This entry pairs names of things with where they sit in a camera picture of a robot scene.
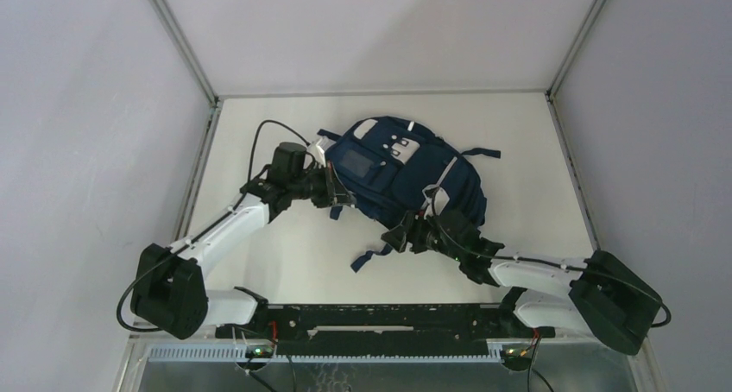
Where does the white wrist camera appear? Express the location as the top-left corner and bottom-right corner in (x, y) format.
(306, 136), (335, 167)
(422, 186), (450, 212)

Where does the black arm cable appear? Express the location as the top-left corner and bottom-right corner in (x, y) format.
(116, 119), (312, 334)
(430, 187), (672, 329)

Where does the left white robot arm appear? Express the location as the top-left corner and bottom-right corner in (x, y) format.
(118, 137), (353, 339)

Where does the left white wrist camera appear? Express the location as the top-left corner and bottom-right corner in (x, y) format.
(306, 136), (335, 167)

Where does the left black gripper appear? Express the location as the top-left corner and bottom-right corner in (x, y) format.
(288, 161), (356, 209)

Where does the navy blue backpack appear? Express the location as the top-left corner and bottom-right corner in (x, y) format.
(318, 116), (501, 272)

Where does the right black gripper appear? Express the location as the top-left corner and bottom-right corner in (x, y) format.
(382, 207), (464, 262)

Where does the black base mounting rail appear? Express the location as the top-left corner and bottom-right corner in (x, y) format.
(215, 303), (556, 355)

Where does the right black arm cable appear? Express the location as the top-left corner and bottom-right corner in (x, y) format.
(430, 187), (672, 329)

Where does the white slotted cable duct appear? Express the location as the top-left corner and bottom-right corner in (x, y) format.
(146, 344), (503, 364)

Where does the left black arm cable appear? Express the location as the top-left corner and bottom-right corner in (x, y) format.
(116, 119), (312, 334)

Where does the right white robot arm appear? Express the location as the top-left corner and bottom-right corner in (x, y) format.
(382, 211), (672, 355)

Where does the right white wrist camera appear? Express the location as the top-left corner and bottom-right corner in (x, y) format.
(422, 186), (450, 212)

